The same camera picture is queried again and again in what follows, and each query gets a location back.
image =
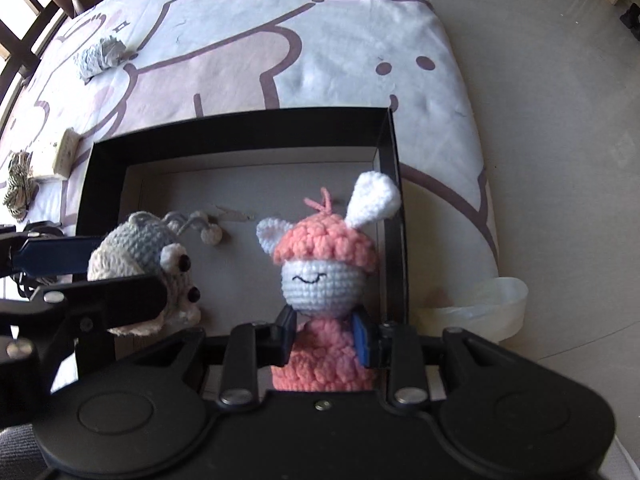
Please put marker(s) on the grey cloth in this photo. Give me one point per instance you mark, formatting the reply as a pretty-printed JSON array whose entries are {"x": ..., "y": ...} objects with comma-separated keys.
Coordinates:
[{"x": 15, "y": 452}]

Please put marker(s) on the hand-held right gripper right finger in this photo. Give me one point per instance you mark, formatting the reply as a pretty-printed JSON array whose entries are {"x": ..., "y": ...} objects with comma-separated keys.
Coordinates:
[{"x": 361, "y": 340}]

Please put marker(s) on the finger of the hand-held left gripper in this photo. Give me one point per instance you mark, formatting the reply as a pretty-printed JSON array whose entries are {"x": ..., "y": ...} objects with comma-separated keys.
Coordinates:
[
  {"x": 55, "y": 255},
  {"x": 115, "y": 300}
]

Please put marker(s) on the black cardboard box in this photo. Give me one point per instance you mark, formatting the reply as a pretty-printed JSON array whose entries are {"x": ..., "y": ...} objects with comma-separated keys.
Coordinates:
[{"x": 240, "y": 130}]

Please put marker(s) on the printed cartoon blanket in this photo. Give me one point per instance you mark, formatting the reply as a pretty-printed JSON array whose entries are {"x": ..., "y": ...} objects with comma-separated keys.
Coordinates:
[{"x": 350, "y": 60}]

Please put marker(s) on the silver twine bundle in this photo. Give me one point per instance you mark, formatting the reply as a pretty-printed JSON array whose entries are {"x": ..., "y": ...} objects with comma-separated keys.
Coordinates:
[{"x": 17, "y": 187}]

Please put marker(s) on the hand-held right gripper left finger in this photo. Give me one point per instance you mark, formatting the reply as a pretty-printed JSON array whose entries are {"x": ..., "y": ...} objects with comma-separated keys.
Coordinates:
[{"x": 287, "y": 331}]

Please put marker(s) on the dark window railing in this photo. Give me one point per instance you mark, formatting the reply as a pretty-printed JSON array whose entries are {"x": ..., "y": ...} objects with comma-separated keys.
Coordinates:
[{"x": 20, "y": 35}]

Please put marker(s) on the white plastic bag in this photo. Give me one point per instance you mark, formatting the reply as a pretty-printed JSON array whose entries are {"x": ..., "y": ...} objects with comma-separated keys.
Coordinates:
[{"x": 480, "y": 305}]

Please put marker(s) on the light blue yarn ball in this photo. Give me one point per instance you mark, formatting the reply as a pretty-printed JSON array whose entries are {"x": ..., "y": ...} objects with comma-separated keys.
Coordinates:
[{"x": 100, "y": 57}]

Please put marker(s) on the dark floor object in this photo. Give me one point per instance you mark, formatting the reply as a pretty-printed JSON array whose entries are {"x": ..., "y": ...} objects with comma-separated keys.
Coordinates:
[{"x": 631, "y": 22}]

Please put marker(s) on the grey crochet bug toy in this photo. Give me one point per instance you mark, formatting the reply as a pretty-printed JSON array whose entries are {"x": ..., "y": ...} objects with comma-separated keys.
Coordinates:
[{"x": 135, "y": 250}]

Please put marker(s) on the pink crochet bunny doll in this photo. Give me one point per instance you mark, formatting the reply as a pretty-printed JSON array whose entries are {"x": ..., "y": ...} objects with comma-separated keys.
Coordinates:
[{"x": 320, "y": 280}]

